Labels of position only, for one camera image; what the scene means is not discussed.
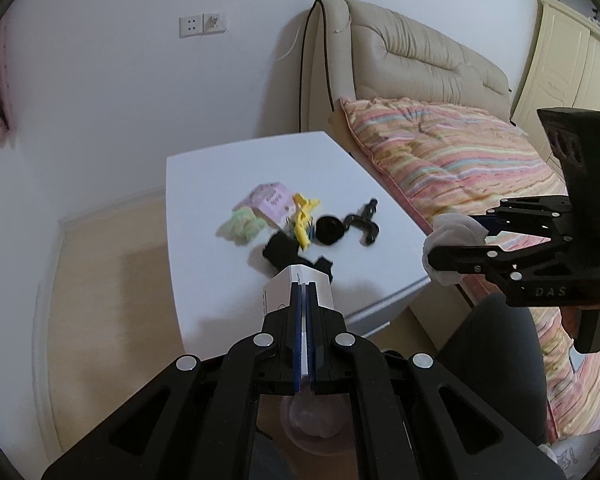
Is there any white tissue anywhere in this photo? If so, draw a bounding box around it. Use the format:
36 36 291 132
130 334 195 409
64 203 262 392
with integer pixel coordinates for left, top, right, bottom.
420 212 490 288

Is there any black hook bracket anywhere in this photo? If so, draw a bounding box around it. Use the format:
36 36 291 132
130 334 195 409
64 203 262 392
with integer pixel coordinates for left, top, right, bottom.
343 198 379 246

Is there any beige padded headboard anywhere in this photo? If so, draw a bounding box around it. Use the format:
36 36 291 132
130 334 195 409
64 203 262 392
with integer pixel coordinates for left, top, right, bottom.
294 0 512 137

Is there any black round cap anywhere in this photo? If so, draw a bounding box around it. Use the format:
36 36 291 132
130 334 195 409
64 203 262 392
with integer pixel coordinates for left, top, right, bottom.
314 214 347 246

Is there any pink paper packet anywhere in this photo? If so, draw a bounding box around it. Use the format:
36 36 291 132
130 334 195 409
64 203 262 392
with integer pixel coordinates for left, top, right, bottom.
234 182 296 229

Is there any white wall socket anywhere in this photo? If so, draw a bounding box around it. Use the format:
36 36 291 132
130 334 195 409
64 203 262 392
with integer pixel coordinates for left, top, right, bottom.
178 14 204 39

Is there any white patterned sleeve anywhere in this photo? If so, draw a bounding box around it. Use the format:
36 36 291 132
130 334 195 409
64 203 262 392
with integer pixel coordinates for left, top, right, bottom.
539 430 600 479

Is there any blue binder clip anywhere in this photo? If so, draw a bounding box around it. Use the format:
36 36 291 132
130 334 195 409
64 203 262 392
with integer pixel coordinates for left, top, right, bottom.
286 217 315 245

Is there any white small carton box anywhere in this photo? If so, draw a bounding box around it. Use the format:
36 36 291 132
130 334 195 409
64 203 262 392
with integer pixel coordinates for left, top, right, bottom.
263 264 335 314

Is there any cream wardrobe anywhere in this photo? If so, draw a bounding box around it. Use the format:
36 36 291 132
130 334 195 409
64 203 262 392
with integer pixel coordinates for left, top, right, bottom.
513 0 600 174

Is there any yellow plastic hair clip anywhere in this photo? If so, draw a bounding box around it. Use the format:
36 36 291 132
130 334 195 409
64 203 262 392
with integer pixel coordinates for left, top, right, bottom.
292 193 321 250

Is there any white bedside table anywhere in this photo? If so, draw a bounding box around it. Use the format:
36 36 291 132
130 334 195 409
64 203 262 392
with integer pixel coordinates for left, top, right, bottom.
166 132 429 359

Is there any white wall switch plug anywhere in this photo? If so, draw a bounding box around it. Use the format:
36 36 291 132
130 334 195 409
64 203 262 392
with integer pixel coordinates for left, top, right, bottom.
202 13 227 35

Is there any black cloth bundle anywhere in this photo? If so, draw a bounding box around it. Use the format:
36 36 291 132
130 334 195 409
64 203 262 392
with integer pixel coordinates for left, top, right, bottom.
262 231 332 281

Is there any green wrapper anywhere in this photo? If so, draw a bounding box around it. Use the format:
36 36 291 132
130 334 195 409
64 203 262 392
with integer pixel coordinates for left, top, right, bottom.
219 206 268 245

